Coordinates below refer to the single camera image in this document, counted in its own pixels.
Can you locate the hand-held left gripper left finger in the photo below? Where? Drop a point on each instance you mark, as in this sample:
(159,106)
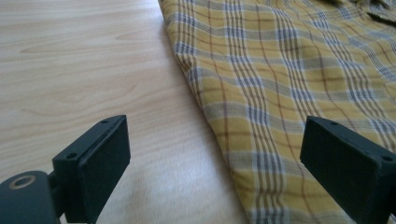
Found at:
(96,168)

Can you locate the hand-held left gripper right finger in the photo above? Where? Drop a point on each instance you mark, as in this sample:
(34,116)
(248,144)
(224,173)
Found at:
(345,168)

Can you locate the yellow plaid short-sleeved shirt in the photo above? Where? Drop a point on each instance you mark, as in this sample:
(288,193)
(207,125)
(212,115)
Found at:
(280,93)

